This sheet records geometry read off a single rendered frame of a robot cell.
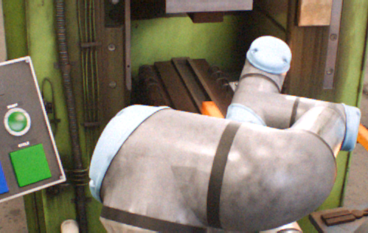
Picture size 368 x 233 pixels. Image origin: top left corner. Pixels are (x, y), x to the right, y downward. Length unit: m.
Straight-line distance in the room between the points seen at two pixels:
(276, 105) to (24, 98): 0.56
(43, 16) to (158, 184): 0.93
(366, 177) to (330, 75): 1.64
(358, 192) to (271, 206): 2.56
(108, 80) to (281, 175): 1.00
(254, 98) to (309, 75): 0.69
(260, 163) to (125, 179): 0.14
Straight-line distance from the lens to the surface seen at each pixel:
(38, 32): 1.50
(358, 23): 1.71
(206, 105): 1.54
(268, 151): 0.61
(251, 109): 1.00
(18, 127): 1.31
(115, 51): 1.54
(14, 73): 1.33
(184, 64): 1.85
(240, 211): 0.61
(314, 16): 1.62
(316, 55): 1.68
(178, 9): 1.37
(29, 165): 1.30
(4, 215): 2.94
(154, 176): 0.62
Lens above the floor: 1.67
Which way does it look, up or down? 27 degrees down
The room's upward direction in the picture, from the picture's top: 1 degrees clockwise
